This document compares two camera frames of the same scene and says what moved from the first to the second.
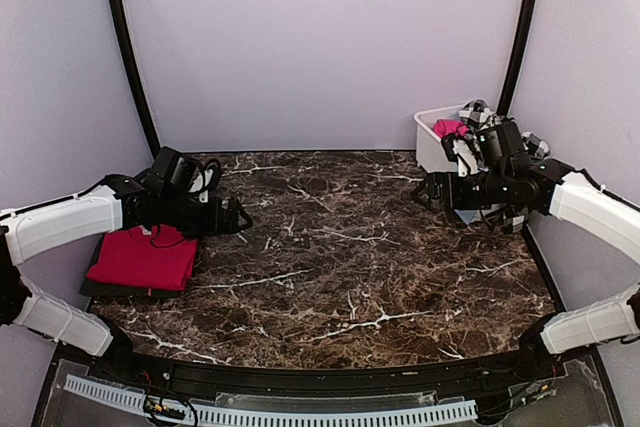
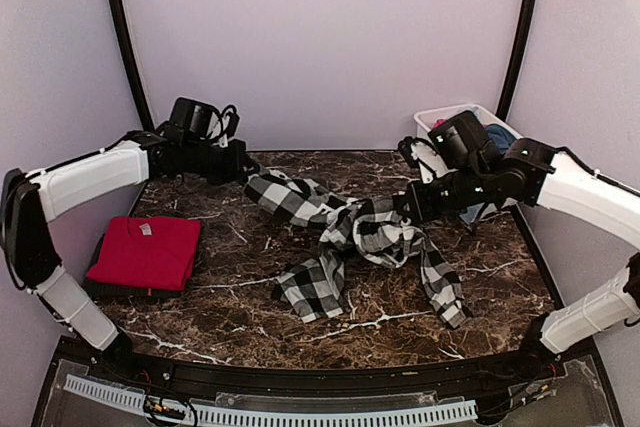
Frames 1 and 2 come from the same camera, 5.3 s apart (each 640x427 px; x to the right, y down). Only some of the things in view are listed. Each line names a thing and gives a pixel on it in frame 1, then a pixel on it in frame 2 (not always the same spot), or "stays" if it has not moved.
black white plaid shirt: (476, 116) -> (380, 227)
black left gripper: (214, 225) -> (236, 167)
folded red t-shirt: (147, 257) stays
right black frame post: (526, 28) stays
